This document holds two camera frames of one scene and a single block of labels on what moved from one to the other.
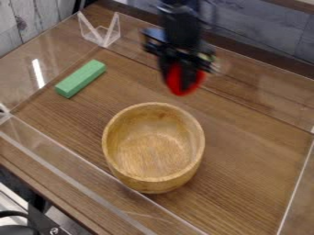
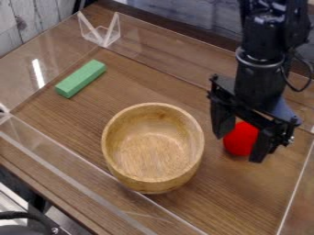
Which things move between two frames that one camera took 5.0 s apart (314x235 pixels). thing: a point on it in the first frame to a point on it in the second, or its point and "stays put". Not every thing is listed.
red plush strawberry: [174, 80] to [241, 139]
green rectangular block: [82, 78] stays put
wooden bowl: [154, 141] stays put
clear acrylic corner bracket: [100, 35] stays put
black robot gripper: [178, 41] to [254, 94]
